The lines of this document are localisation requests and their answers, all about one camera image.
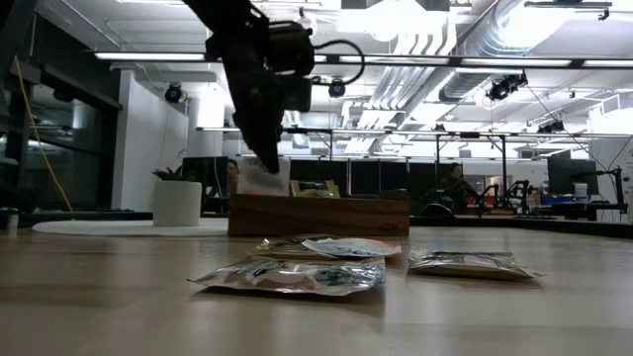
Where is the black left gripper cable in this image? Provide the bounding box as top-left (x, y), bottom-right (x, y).
top-left (310, 38), bottom-right (367, 86)

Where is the white cup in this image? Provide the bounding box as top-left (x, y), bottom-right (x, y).
top-left (0, 207), bottom-right (22, 233)

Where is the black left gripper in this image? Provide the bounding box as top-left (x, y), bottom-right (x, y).
top-left (206, 29), bottom-right (313, 175)

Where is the white round mat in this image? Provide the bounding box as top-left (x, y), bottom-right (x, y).
top-left (32, 219), bottom-right (229, 237)

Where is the brown wooden compartment tray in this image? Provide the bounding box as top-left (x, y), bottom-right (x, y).
top-left (227, 187), bottom-right (411, 237)

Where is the white plant pot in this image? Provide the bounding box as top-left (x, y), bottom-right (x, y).
top-left (151, 180), bottom-right (203, 227)

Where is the black ceiling camera cluster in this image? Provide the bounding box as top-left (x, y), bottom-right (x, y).
top-left (486, 71), bottom-right (529, 103)

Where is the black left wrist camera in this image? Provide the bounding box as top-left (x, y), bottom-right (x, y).
top-left (269, 20), bottom-right (317, 76)

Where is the black metal rack frame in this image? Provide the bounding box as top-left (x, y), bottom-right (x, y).
top-left (256, 126), bottom-right (510, 199)

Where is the black monitor on arm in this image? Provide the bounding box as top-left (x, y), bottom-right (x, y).
top-left (546, 156), bottom-right (600, 197)

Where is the long light bar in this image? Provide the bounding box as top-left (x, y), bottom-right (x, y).
top-left (93, 51), bottom-right (633, 69)

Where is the yellow cable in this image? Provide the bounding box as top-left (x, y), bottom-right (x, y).
top-left (13, 54), bottom-right (74, 213)

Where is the black office chair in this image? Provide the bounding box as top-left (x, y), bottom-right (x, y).
top-left (419, 202), bottom-right (459, 219)

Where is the black round spotlight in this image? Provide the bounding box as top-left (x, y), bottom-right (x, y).
top-left (163, 82), bottom-right (184, 105)
top-left (327, 76), bottom-right (347, 99)

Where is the small green succulent plant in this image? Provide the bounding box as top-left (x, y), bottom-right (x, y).
top-left (151, 165), bottom-right (193, 183)

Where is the person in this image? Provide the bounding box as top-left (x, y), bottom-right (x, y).
top-left (226, 158), bottom-right (241, 197)
top-left (437, 161), bottom-right (482, 215)

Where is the silver green front packet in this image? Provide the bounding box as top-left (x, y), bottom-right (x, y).
top-left (187, 256), bottom-right (387, 298)

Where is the black desk monitor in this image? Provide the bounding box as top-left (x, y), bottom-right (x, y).
top-left (181, 155), bottom-right (229, 189)

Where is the white orange tea packet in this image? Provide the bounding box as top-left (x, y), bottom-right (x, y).
top-left (236, 156), bottom-right (293, 198)
top-left (301, 236), bottom-right (403, 259)

